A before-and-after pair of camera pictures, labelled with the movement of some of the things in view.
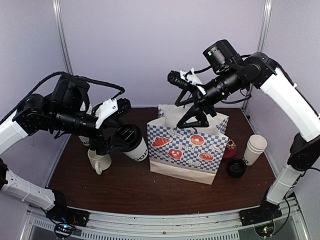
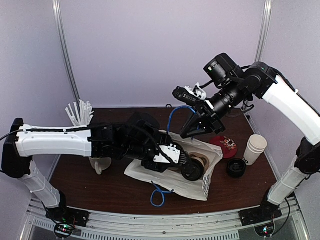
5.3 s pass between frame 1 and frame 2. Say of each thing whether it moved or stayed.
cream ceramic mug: stayed
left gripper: moved
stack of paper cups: stayed
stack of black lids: stayed
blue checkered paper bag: moved
